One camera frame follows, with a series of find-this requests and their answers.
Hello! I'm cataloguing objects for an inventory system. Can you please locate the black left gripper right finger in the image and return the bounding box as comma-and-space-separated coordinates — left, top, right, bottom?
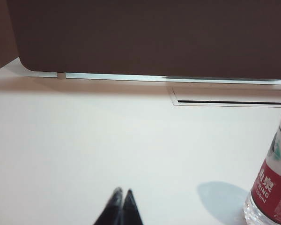
123, 188, 145, 225

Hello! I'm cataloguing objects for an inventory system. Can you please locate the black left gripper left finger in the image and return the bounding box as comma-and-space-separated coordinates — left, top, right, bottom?
93, 187, 125, 225

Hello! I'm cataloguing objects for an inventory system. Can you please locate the clear red-label water bottle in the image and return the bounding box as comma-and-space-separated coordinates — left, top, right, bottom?
243, 101, 281, 225

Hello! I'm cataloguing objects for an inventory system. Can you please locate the brown desk partition panel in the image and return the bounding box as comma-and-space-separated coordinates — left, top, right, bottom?
8, 0, 281, 79

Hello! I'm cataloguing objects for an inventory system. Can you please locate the brown building column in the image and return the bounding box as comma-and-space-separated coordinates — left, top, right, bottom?
0, 0, 21, 74

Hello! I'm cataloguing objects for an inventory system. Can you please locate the white desk cable cover flap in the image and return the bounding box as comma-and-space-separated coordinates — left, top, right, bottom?
170, 87, 281, 108

